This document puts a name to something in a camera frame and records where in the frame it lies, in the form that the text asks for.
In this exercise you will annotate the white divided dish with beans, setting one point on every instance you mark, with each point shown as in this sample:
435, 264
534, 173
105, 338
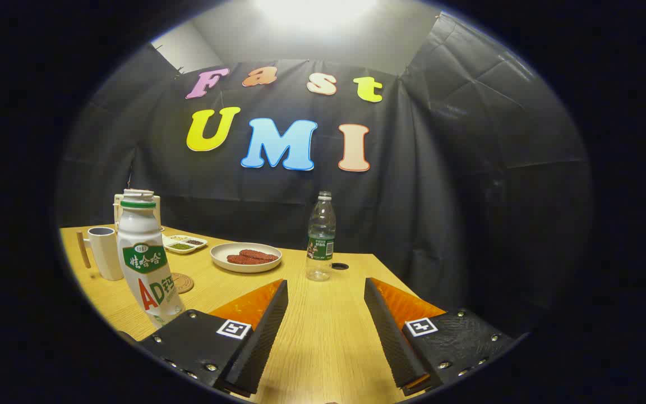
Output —
180, 245

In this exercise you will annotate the white toaster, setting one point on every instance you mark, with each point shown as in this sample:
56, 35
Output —
157, 213

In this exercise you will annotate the reddish meat slice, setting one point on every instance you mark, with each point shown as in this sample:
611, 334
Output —
261, 255
241, 260

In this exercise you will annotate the white round plate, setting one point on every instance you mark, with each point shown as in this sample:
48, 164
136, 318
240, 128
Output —
220, 255

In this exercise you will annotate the clear plastic water bottle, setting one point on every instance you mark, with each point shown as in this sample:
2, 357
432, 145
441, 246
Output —
321, 235

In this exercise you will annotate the bright ceiling light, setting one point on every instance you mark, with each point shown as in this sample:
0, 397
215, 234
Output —
317, 11

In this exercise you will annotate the black table grommet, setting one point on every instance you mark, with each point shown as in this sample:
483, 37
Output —
340, 266

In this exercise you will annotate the wooden table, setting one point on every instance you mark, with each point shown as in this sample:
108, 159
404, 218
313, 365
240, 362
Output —
323, 336

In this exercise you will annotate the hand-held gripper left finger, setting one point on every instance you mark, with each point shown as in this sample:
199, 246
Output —
264, 342

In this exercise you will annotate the white juice bottle green label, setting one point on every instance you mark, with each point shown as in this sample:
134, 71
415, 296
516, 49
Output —
143, 275

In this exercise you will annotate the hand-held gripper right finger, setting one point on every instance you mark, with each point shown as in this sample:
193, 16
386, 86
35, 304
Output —
393, 348

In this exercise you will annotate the black backdrop cloth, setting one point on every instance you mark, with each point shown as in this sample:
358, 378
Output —
441, 196

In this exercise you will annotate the round cork coaster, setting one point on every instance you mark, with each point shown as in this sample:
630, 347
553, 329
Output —
184, 284

